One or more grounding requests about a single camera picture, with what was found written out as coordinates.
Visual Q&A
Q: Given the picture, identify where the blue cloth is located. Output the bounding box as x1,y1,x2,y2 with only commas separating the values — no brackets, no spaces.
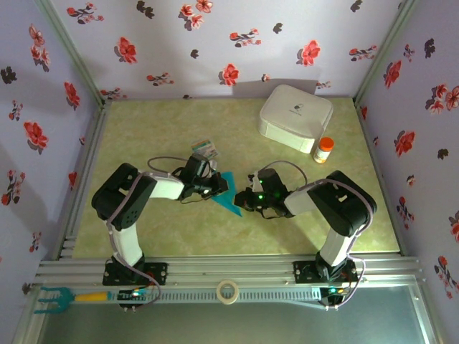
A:
210,171,245,219

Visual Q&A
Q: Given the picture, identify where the small printed packet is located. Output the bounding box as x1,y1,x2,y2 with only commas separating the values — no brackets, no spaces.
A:
190,138,219,161

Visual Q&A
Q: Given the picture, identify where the orange capped pill bottle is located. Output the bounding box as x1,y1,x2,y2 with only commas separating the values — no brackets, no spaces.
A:
313,137,335,164

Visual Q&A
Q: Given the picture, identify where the white plastic container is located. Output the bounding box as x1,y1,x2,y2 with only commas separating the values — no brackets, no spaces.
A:
258,84,334,155

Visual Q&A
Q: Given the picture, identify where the white tape roll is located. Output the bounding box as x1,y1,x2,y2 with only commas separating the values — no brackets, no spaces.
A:
216,279,240,305

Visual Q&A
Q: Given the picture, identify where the teal yellow garden fork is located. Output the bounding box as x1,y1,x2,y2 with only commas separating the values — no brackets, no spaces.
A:
34,286,114,315

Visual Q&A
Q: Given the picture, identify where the long aluminium mounting rail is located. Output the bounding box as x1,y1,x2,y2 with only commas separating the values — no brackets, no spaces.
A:
35,254,426,287

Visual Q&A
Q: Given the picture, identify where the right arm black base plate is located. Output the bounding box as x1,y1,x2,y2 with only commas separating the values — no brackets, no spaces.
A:
293,260,359,285

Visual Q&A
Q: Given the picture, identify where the grey slotted cable duct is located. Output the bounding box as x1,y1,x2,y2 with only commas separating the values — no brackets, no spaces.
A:
114,288,323,305

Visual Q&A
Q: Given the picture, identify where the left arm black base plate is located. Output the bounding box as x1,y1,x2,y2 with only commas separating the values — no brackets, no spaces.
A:
103,261,169,287

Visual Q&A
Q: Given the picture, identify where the aluminium side rail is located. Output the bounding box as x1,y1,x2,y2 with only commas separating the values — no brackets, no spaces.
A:
53,99,113,261
353,96,408,256

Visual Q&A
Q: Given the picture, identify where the right arm lilac cable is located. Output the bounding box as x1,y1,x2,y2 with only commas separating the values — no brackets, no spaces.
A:
256,160,378,311

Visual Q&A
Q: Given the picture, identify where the aluminium corner post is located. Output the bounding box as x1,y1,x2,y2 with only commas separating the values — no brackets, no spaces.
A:
353,0,421,102
35,0,108,105

